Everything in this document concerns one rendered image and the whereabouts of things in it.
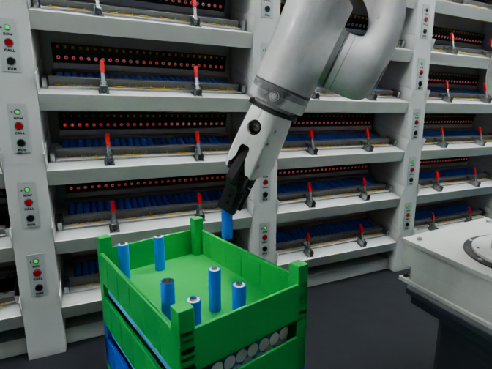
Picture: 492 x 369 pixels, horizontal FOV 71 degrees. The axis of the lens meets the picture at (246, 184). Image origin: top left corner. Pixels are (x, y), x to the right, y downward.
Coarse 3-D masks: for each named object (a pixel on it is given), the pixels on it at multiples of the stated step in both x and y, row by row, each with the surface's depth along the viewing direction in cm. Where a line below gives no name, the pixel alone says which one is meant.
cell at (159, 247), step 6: (156, 240) 62; (162, 240) 62; (156, 246) 62; (162, 246) 62; (156, 252) 62; (162, 252) 62; (156, 258) 63; (162, 258) 63; (156, 264) 63; (162, 264) 63; (162, 270) 63
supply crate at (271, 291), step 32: (192, 224) 69; (192, 256) 69; (224, 256) 64; (256, 256) 57; (128, 288) 48; (192, 288) 56; (224, 288) 56; (256, 288) 56; (288, 288) 46; (160, 320) 40; (192, 320) 37; (224, 320) 40; (256, 320) 43; (288, 320) 47; (160, 352) 41; (192, 352) 38; (224, 352) 41
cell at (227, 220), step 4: (224, 212) 56; (224, 216) 56; (228, 216) 56; (232, 216) 56; (224, 220) 56; (228, 220) 56; (232, 220) 56; (224, 224) 56; (228, 224) 56; (232, 224) 56; (224, 228) 56; (228, 228) 56; (232, 228) 57; (224, 232) 56; (228, 232) 56; (232, 232) 57; (224, 236) 56; (228, 236) 56; (232, 236) 57
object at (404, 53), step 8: (352, 32) 144; (360, 32) 145; (400, 40) 139; (408, 40) 138; (416, 40) 135; (400, 48) 135; (408, 48) 139; (392, 56) 134; (400, 56) 135; (408, 56) 137
